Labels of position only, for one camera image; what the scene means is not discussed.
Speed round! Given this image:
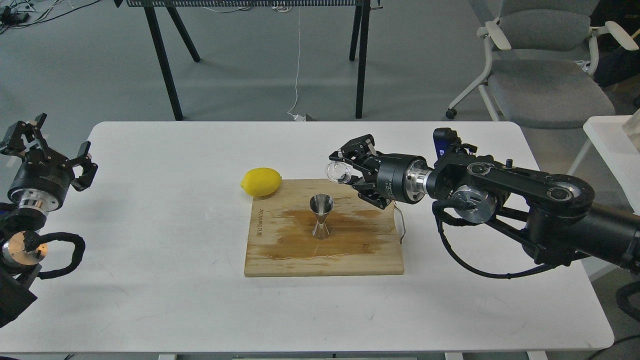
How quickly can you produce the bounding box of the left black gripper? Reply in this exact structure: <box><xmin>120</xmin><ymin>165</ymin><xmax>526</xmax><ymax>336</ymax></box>
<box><xmin>0</xmin><ymin>112</ymin><xmax>98</xmax><ymax>212</ymax></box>

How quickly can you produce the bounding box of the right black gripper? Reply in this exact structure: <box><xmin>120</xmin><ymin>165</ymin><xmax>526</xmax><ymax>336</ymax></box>
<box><xmin>328</xmin><ymin>134</ymin><xmax>432</xmax><ymax>210</ymax></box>

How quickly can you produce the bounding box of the clear plastic measuring cup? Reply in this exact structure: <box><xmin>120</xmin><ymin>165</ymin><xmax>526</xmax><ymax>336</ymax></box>
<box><xmin>325</xmin><ymin>161</ymin><xmax>352</xmax><ymax>184</ymax></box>

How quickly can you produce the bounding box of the steel double jigger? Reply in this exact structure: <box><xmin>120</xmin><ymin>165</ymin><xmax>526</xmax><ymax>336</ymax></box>
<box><xmin>309</xmin><ymin>193</ymin><xmax>334</xmax><ymax>240</ymax></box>

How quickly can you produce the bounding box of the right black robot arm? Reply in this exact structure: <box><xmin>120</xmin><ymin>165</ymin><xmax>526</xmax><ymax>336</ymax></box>
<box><xmin>326</xmin><ymin>128</ymin><xmax>640</xmax><ymax>280</ymax></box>

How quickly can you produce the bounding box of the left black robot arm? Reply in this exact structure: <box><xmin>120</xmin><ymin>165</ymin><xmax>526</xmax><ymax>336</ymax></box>
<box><xmin>0</xmin><ymin>112</ymin><xmax>98</xmax><ymax>326</ymax></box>

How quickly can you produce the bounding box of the wooden cutting board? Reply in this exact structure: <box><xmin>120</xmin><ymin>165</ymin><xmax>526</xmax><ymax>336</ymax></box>
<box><xmin>244</xmin><ymin>178</ymin><xmax>405</xmax><ymax>277</ymax></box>

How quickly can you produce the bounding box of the yellow lemon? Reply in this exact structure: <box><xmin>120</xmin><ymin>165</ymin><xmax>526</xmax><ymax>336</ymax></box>
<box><xmin>240</xmin><ymin>167</ymin><xmax>282</xmax><ymax>198</ymax></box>

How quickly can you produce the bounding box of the grey office chair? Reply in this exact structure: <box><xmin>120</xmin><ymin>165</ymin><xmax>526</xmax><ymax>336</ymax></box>
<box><xmin>445</xmin><ymin>0</ymin><xmax>639</xmax><ymax>130</ymax></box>

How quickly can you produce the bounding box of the white side table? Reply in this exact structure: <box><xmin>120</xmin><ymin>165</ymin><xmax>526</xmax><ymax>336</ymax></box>
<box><xmin>567</xmin><ymin>115</ymin><xmax>640</xmax><ymax>215</ymax></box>

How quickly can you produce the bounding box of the white hanging cable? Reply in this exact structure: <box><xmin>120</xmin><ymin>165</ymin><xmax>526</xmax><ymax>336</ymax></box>
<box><xmin>287</xmin><ymin>7</ymin><xmax>309</xmax><ymax>122</ymax></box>

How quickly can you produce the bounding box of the black metal frame table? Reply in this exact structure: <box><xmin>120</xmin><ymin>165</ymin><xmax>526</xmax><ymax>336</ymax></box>
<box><xmin>113</xmin><ymin>0</ymin><xmax>382</xmax><ymax>121</ymax></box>

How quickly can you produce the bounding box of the floor cable bundle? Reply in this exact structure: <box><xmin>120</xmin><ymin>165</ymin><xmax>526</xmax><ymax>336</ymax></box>
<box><xmin>0</xmin><ymin>0</ymin><xmax>101</xmax><ymax>36</ymax></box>

